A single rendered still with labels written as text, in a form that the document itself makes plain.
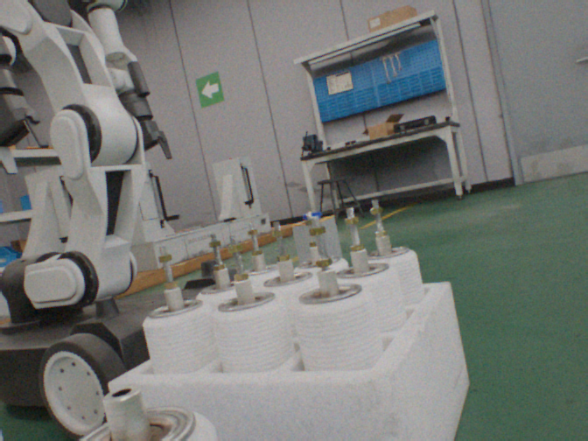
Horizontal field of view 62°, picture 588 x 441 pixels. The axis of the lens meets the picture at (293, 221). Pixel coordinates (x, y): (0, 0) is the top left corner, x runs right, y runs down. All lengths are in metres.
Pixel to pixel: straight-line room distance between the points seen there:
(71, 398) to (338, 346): 0.64
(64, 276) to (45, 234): 1.76
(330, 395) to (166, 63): 7.12
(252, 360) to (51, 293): 0.81
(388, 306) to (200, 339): 0.25
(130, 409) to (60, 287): 1.00
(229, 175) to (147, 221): 1.28
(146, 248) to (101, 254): 2.12
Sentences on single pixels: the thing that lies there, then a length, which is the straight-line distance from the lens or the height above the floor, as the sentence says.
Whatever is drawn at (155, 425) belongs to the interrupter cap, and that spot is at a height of 0.25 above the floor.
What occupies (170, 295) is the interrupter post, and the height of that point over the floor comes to 0.27.
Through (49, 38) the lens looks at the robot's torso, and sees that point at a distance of 1.30.
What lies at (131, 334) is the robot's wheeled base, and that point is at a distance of 1.02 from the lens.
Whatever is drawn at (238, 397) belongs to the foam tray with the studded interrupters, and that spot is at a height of 0.16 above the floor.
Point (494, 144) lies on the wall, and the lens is 5.64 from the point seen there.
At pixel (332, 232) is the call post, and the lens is 1.02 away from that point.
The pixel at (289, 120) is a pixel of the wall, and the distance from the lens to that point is 6.34.
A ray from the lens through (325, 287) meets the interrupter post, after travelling 0.57.
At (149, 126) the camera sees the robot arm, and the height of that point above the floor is 0.65.
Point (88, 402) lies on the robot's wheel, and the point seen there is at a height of 0.08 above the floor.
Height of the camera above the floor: 0.37
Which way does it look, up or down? 3 degrees down
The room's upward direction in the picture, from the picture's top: 12 degrees counter-clockwise
